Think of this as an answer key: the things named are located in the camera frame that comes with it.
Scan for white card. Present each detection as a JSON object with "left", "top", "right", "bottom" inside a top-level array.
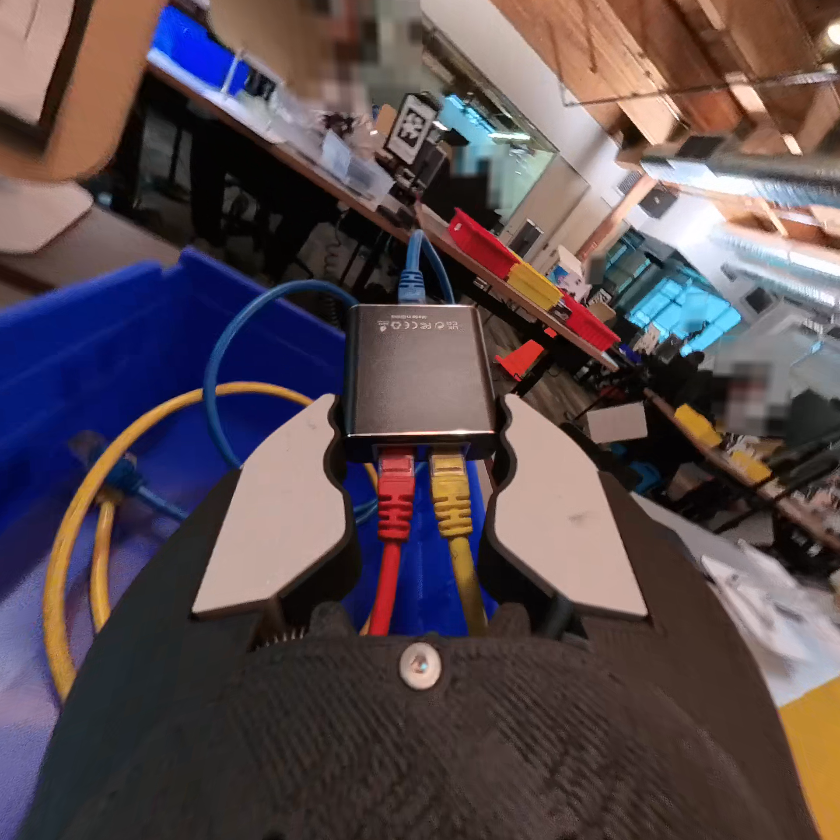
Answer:
[{"left": 586, "top": 402, "right": 648, "bottom": 445}]

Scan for black network splitter box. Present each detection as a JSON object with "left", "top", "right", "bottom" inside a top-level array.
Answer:
[{"left": 343, "top": 304, "right": 497, "bottom": 463}]

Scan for blue ethernet cable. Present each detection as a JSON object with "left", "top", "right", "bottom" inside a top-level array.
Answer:
[{"left": 69, "top": 230, "right": 457, "bottom": 526}]

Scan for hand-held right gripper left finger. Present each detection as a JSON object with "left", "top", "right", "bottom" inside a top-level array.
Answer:
[{"left": 192, "top": 394, "right": 362, "bottom": 621}]

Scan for silver ventilation duct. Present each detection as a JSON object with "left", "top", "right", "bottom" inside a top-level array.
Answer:
[
  {"left": 640, "top": 152, "right": 840, "bottom": 206},
  {"left": 712, "top": 226, "right": 840, "bottom": 309}
]

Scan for yellow ethernet cable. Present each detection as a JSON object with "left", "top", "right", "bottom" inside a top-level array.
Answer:
[{"left": 42, "top": 382, "right": 490, "bottom": 703}]

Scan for black white tag sign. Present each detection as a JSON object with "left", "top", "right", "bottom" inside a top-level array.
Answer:
[{"left": 384, "top": 94, "right": 444, "bottom": 163}]

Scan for red ethernet cable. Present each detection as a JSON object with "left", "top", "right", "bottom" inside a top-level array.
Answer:
[{"left": 367, "top": 446, "right": 417, "bottom": 636}]

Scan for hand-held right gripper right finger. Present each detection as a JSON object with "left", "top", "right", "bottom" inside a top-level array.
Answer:
[{"left": 478, "top": 394, "right": 651, "bottom": 621}]

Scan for small blue plastic bin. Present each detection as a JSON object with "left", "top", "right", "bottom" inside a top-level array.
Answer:
[{"left": 152, "top": 5, "right": 252, "bottom": 91}]

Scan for white printed papers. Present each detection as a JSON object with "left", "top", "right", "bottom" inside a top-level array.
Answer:
[{"left": 701, "top": 541, "right": 840, "bottom": 664}]

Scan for wooden document stand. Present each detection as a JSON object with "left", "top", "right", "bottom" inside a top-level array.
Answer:
[{"left": 0, "top": 0, "right": 165, "bottom": 253}]

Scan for red plastic bin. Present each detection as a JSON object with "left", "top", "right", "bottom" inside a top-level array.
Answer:
[
  {"left": 449, "top": 209, "right": 521, "bottom": 280},
  {"left": 560, "top": 295, "right": 621, "bottom": 350}
]

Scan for long wooden workbench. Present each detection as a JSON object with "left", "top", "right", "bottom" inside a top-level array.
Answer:
[{"left": 147, "top": 49, "right": 621, "bottom": 368}]

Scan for grey desk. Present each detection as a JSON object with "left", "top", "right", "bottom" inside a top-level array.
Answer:
[{"left": 0, "top": 206, "right": 840, "bottom": 713}]

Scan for small yellow plastic bin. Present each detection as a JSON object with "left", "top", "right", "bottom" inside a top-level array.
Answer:
[{"left": 507, "top": 262, "right": 565, "bottom": 311}]

